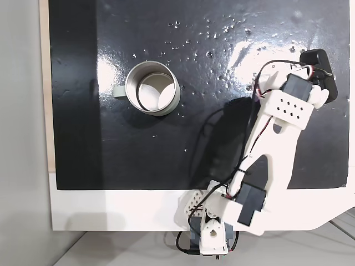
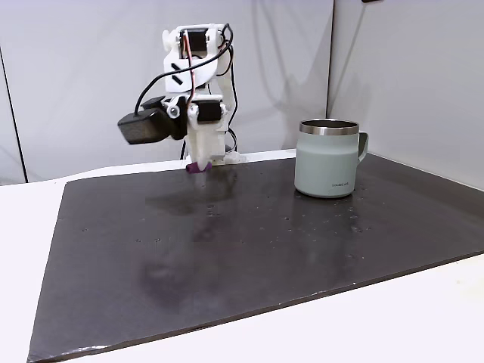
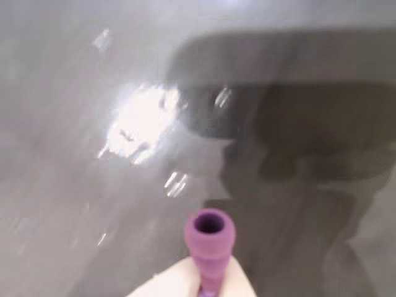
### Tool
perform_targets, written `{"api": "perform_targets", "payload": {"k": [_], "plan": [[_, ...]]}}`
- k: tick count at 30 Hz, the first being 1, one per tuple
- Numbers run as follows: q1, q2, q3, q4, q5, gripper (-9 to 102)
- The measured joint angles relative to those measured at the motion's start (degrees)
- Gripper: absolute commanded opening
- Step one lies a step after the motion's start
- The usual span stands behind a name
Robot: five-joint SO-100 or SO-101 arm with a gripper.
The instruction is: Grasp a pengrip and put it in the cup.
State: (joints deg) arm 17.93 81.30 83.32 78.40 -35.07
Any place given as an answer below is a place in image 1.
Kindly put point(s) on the light wooden board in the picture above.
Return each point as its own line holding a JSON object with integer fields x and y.
{"x": 45, "y": 83}

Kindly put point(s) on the black camera box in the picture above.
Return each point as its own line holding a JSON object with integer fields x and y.
{"x": 319, "y": 63}

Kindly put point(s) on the black glossy mat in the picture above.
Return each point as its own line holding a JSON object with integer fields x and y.
{"x": 166, "y": 155}

